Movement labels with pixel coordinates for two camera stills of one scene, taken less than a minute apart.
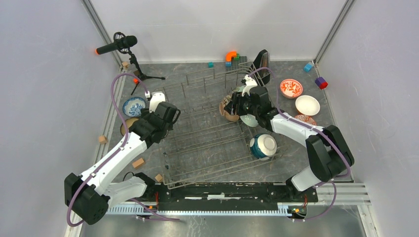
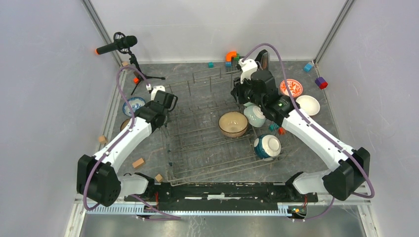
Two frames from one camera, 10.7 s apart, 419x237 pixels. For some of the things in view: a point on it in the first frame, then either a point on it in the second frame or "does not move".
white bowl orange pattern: x=290 y=88 does not move
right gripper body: x=244 y=106 to x=244 y=93
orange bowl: x=307 y=105 does not move
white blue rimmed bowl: x=132 y=106 does not move
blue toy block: x=308 y=67 does not move
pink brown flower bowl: x=227 y=99 to x=233 y=124
